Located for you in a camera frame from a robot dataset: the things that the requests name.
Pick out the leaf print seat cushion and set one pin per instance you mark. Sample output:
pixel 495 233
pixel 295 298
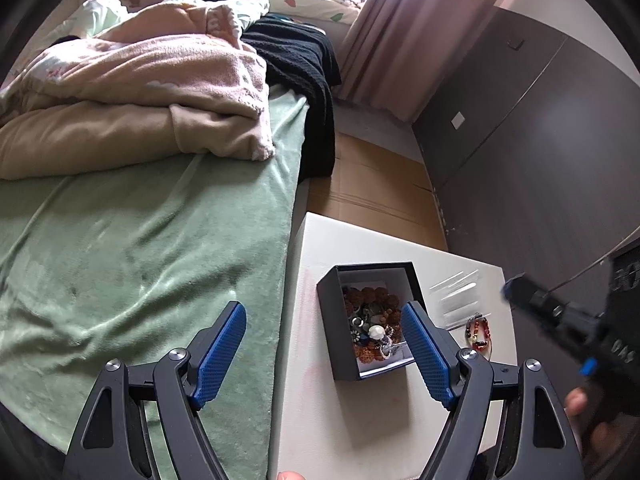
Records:
pixel 310 2

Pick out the white wall socket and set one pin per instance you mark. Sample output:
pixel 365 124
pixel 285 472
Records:
pixel 458 120

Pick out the white pillow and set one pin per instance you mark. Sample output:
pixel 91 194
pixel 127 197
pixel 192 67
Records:
pixel 102 15

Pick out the wide pink curtain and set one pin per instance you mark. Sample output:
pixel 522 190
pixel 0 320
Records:
pixel 410 35

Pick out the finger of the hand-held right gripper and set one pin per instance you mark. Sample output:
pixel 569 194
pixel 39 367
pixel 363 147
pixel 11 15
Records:
pixel 545 307

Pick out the pale green printed quilt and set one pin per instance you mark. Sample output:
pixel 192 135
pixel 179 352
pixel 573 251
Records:
pixel 245 10

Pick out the white bead pendant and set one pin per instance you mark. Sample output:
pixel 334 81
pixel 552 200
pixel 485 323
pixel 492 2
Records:
pixel 376 331

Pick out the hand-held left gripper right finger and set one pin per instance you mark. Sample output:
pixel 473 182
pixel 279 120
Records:
pixel 425 355

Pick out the pile of bead jewelry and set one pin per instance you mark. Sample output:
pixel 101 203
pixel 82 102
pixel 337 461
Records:
pixel 367 291

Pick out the black knit blanket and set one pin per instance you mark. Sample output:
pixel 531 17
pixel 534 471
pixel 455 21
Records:
pixel 300 60

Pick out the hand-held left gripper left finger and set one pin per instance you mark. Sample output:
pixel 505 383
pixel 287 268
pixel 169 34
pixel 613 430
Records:
pixel 222 355

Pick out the clear plastic bag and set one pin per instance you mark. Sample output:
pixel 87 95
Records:
pixel 455 287

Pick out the black jewelry box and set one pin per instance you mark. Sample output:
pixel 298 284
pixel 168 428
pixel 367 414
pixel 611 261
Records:
pixel 340 360

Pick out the person's right hand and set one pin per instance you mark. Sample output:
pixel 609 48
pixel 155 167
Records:
pixel 575 402

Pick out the person's left hand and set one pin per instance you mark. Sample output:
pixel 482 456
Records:
pixel 288 475

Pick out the dark brown wardrobe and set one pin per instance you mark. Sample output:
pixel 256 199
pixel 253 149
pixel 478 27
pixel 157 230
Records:
pixel 525 160

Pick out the pink fleece blanket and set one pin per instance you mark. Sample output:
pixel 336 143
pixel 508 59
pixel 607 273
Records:
pixel 125 90

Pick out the cardboard sheet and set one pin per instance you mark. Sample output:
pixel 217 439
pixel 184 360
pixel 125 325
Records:
pixel 375 190

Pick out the green bed sheet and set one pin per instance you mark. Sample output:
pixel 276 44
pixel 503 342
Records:
pixel 125 270

